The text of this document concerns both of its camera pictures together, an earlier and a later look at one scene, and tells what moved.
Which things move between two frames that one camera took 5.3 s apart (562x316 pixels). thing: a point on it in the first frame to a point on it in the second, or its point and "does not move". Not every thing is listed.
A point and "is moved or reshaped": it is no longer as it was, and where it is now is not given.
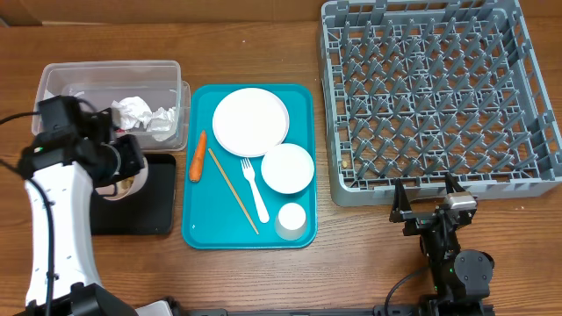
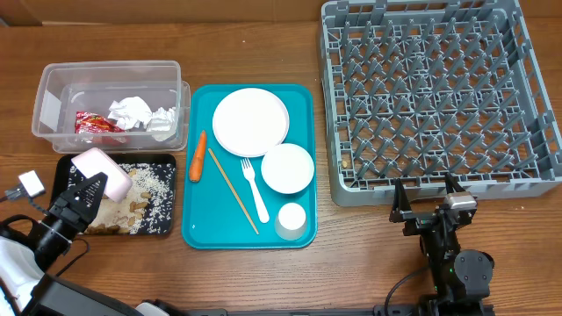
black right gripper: [404, 212] does not move
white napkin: [133, 111] does not move
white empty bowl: [287, 168] does not move
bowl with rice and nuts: [126, 188] is moved or reshaped
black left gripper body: [121, 159] to [54, 233]
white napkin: [162, 123] does not move
